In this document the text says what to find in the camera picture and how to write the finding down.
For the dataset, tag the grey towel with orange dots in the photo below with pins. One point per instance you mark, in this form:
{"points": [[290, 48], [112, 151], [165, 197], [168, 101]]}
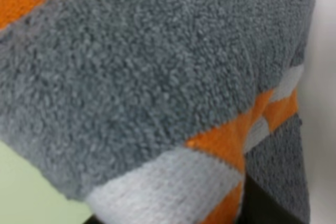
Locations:
{"points": [[154, 111]]}

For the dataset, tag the light green plastic tray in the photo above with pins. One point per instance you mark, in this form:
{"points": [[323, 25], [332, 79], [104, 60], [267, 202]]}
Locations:
{"points": [[26, 197]]}

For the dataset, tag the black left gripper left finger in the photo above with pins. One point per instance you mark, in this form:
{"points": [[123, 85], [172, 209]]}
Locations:
{"points": [[93, 220]]}

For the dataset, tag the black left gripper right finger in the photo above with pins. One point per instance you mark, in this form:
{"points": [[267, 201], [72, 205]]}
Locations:
{"points": [[281, 199]]}

